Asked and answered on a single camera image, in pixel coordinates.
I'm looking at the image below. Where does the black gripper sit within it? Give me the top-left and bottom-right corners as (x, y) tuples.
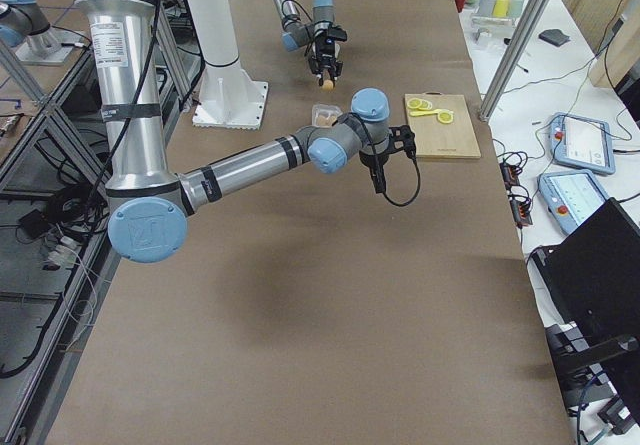
(359, 125), (416, 193)
(308, 24), (348, 87)

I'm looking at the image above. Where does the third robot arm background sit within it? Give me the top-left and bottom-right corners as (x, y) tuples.
(1, 0), (74, 66)

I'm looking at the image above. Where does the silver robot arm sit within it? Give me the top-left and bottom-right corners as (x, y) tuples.
(74, 0), (421, 263)
(273, 0), (348, 90)

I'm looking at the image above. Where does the clear plastic egg box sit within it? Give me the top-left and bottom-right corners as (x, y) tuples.
(311, 104), (342, 127)

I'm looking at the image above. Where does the brown egg near box cell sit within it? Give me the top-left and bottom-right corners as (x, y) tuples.
(316, 117), (331, 127)

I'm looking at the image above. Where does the wooden cutting board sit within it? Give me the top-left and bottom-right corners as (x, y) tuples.
(404, 93), (481, 160)

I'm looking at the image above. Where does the yellow plastic knife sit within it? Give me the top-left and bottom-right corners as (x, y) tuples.
(409, 109), (443, 117)

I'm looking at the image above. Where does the lemon slice near knife tip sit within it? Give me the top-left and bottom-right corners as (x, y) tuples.
(436, 109), (454, 124)

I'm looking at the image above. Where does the yellow cup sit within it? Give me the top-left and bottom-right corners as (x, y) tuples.
(492, 0), (509, 18)

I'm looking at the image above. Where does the near teach pendant tablet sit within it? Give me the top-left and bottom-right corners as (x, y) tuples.
(538, 169), (609, 235)

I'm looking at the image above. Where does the teach pendant tablet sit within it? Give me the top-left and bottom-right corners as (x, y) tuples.
(538, 169), (609, 235)
(549, 113), (616, 175)

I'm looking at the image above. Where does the far teach pendant tablet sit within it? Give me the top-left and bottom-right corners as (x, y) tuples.
(549, 113), (616, 175)

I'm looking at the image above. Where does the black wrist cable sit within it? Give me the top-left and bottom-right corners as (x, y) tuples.
(349, 114), (422, 208)

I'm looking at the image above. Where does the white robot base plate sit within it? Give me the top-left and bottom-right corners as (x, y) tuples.
(193, 64), (269, 130)

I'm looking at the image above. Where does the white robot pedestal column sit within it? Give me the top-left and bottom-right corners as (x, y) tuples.
(187, 0), (239, 68)

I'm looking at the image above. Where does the aluminium frame post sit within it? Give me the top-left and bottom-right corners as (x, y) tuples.
(478, 0), (549, 123)

